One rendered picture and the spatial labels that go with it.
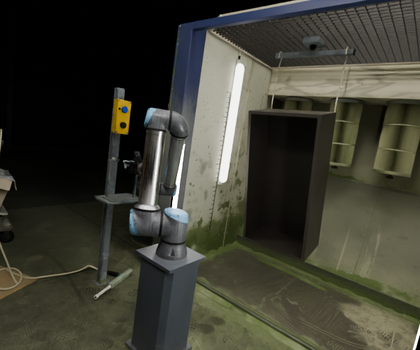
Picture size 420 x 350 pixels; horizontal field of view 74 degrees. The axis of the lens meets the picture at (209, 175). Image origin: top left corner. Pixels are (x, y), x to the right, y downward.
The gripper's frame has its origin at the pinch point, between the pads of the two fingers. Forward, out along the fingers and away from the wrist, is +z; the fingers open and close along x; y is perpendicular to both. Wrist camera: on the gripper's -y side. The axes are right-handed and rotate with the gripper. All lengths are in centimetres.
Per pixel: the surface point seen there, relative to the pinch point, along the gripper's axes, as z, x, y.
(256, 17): -68, 47, -114
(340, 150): -102, 198, -33
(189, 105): -6, 55, -52
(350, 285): -143, 175, 98
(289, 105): -35, 197, -77
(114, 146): 14.5, -1.9, -9.3
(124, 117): 8.8, 0.5, -33.0
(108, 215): 15, -1, 49
